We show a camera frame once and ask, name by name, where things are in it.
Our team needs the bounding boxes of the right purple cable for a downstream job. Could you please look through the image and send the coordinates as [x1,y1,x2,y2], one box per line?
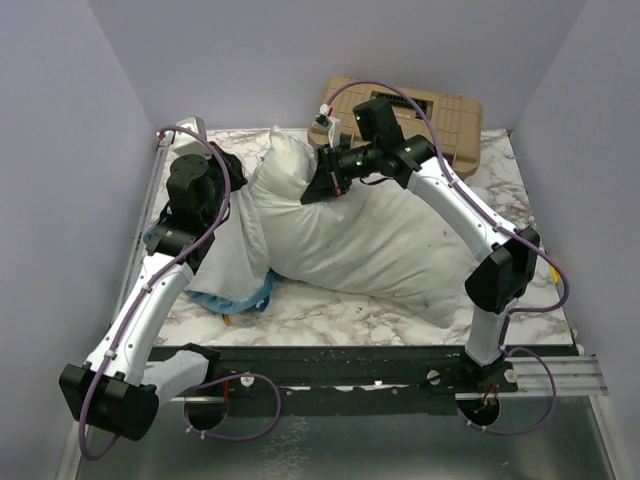
[322,79,571,437]

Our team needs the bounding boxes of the tan plastic toolbox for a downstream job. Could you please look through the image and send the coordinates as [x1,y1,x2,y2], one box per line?
[322,76,483,179]

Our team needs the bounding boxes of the white pillow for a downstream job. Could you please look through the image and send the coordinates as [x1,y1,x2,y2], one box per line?
[249,126,474,328]

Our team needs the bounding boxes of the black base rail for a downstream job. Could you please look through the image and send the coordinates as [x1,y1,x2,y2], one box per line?
[180,346,517,418]

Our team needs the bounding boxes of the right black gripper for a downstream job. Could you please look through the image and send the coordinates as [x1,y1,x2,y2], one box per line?
[301,143,379,206]

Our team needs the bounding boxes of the purple cable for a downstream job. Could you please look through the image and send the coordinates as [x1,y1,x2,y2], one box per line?
[77,124,282,461]
[322,79,571,437]

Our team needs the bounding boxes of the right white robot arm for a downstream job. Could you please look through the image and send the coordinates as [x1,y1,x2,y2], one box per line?
[301,97,540,391]

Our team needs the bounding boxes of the white pillowcase blue trim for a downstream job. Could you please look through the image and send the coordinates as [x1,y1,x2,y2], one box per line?
[185,187,280,315]

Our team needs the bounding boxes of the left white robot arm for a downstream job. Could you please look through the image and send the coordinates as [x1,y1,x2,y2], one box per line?
[59,142,246,445]

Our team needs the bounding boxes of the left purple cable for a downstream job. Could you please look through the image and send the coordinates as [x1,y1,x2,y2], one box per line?
[77,124,282,461]

